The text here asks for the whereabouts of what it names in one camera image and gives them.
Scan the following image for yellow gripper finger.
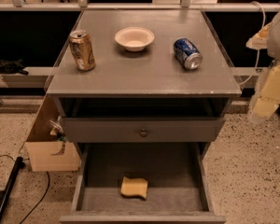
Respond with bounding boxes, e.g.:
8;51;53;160
248;63;280;122
245;23;271;50

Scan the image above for yellow sponge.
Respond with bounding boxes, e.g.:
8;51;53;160
120;176;148;200

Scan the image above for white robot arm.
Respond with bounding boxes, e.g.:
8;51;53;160
246;10;280;123

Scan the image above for open middle drawer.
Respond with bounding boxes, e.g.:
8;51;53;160
60;143;226;224

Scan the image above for grey drawer cabinet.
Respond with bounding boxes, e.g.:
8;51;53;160
44;8;243;161

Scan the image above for round drawer knob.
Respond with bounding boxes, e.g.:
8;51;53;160
140;129;147;137

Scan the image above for closed top drawer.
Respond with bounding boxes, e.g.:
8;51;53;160
61;118;225;143

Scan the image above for blue soda can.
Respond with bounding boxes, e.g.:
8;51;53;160
174;38;203;70

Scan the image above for white paper bowl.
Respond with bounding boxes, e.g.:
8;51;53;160
115;27;155;52

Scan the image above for gold soda can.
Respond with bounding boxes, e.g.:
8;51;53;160
69;30;95;71

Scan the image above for cardboard box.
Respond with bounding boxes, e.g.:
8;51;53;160
25;96;80;172

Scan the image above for black bar on floor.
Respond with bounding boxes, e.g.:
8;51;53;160
0;157;24;222

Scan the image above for white cable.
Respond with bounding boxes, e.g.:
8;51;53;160
238;1;267;87

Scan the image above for metal frame rail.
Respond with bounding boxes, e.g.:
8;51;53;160
0;2;280;13

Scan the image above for black floor cable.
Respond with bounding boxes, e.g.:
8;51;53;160
0;154;51;224

